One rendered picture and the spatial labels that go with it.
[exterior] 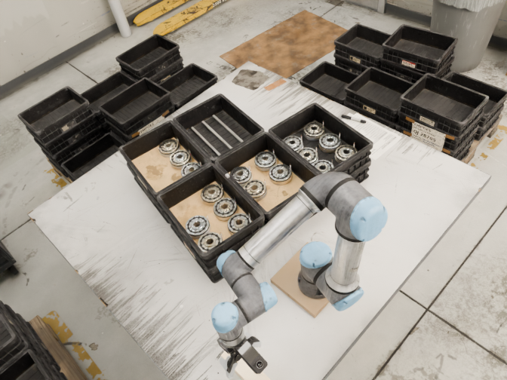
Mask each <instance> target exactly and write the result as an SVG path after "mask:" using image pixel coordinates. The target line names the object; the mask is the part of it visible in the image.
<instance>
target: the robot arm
mask: <svg viewBox="0 0 507 380"><path fill-rule="evenodd" d="M324 208H327V209H328V210H329V211H330V212H331V213H332V214H333V215H335V217H336V220H335V225H334V227H335V230H336V232H337V234H338V236H337V240H336V247H335V251H334V255H333V254H332V251H331V249H330V247H329V246H328V245H327V244H326V243H323V242H320V241H313V242H310V243H308V244H306V245H305V246H304V247H303V248H302V249H301V251H300V267H301V270H300V272H299V274H298V278H297V281H298V286H299V288H300V291H301V292H302V293H303V294H304V295H305V296H308V297H309V298H311V299H323V298H325V297H326V298H327V300H328V301H329V302H330V303H331V305H332V306H333V307H335V309H336V310H337V311H344V310H346V309H347V308H349V307H351V306H352V305H354V304H355V303H356V302H357V301H358V300H359V299H360V298H361V297H362V296H363V295H364V291H363V289H362V287H360V286H359V282H360V277H359V274H358V268H359V265H360V262H361V257H362V254H363V251H364V246H365V244H366V241H371V240H372V239H374V238H375V237H376V236H377V235H378V234H379V233H380V232H381V231H382V228H384V227H385V225H386V222H387V219H388V212H387V209H386V208H385V207H384V206H383V205H382V203H381V202H380V200H378V199H377V198H375V197H374V196H373V195H372V194H371V193H370V192H369V191H368V190H366V189H365V188H364V187H363V186H362V185H361V184H359V183H358V182H357V181H356V180H355V179H354V178H353V177H352V176H350V175H349V174H347V173H344V172H338V171H333V172H327V173H323V174H320V175H318V176H315V177H313V178H312V179H310V180H309V181H307V182H306V183H304V184H303V185H302V186H301V187H300V188H299V192H298V195H297V196H296V197H295V198H294V199H292V200H291V201H290V202H289V203H288V204H287V205H286V206H285V207H284V208H283V209H282V210H280V211H279V212H278V213H277V214H276V215H275V216H274V217H273V218H272V219H271V220H270V221H268V222H267V223H266V224H265V225H264V226H263V227H262V228H261V229H260V230H259V231H258V232H257V233H256V234H255V235H254V236H253V237H252V238H251V239H250V240H249V241H248V242H246V243H245V244H244V245H243V246H242V247H241V248H240V249H239V250H238V251H237V252H235V251H234V250H228V251H226V252H225V253H222V254H221V255H220V257H219V258H218V260H217V267H218V269H219V270H220V272H221V275H222V276H223V277H224V278H225V280H226V282H227V283H228V285H230V287H231V288H232V291H233V292H234V294H235V295H236V296H237V299H236V300H235V301H233V302H221V303H219V304H217V305H216V306H215V307H214V308H213V310H212V312H211V320H212V324H213V326H214V329H215V330H216V331H217V334H218V336H219V338H218V339H217V342H218V344H219V346H220V347H221V348H222V349H223V350H224V351H225V352H226V353H227V354H230V356H228V357H227V358H226V359H223V358H220V364H221V365H222V367H223V368H224V370H225V371H226V376H227V378H231V377H233V374H234V372H235V368H236V366H237V365H238V363H237V362H238V361H239V360H240V359H242V360H243V361H244V362H245V363H246V364H247V365H248V366H249V367H250V368H251V369H252V370H253V372H254V373H256V374H260V373H261V372H262V371H263V370H264V369H265V368H266V367H267V366H268V363H267V361H266V360H265V359H264V358H263V357H262V356H261V355H260V353H259V352H258V351H257V350H256V349H255V347H257V348H258V347H261V344H262V342H261V341H260V340H259V339H257V338H256V337H255V336H252V335H251V334H250V333H248V332H246V333H245V335H246V336H247V337H246V336H245V335H244V326H246V325H247V324H248V323H250V322H251V321H253V320H255V319H256V318H258V317H259V316H260V315H262V314H264V313H265V312H267V311H268V310H269V309H270V308H272V307H273V306H275V305H276V304H277V302H278V298H277V296H276V294H275V292H274V290H273V288H272V287H271V286H270V285H269V284H268V283H267V282H262V283H258V282H257V280H256V279H255V277H254V276H253V275H252V274H251V272H252V271H253V270H254V269H255V268H256V267H257V266H258V265H259V264H260V263H261V262H262V261H263V260H264V259H265V258H266V257H267V256H269V255H270V254H271V253H272V252H273V251H274V250H275V249H276V248H277V247H279V246H280V245H281V244H282V243H283V242H284V241H285V240H286V239H287V238H288V237H290V236H291V235H292V234H293V233H294V232H295V231H296V230H297V229H298V228H299V227H300V226H301V225H302V224H303V223H304V222H305V221H306V220H307V219H309V218H310V217H311V216H312V215H313V214H314V213H316V212H321V211H322V210H323V209H324ZM332 255H333V256H332Z"/></svg>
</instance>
